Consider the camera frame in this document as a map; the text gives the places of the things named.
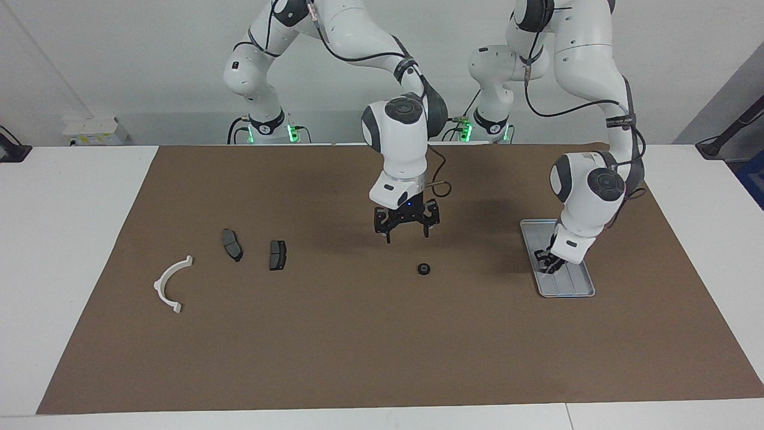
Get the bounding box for silver metal tray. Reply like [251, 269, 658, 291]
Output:
[519, 219, 596, 298]

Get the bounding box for brown table mat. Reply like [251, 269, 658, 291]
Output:
[36, 143, 764, 416]

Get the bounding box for curved dark brake pad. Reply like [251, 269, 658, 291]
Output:
[221, 228, 244, 263]

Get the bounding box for black angled stand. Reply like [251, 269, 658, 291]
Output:
[695, 96, 764, 160]

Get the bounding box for blue crate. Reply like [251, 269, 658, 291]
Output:
[735, 149, 764, 210]

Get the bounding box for white box with yellow labels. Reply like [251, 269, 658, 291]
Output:
[63, 116, 129, 146]

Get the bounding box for black left base cable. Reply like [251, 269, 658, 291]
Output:
[426, 88, 483, 143]

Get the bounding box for black base cable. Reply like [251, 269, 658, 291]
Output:
[426, 88, 483, 143]
[227, 116, 251, 145]

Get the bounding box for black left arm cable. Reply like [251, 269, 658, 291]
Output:
[520, 24, 647, 231]

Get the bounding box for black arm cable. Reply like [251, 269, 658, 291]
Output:
[307, 3, 452, 199]
[520, 24, 647, 231]

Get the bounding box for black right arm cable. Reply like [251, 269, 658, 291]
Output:
[307, 3, 452, 199]

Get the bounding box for black right base cable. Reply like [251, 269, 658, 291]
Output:
[227, 116, 251, 145]

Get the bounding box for white half ring bracket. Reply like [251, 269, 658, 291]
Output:
[153, 256, 194, 314]

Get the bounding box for black clamp mount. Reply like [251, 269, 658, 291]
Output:
[0, 125, 32, 163]

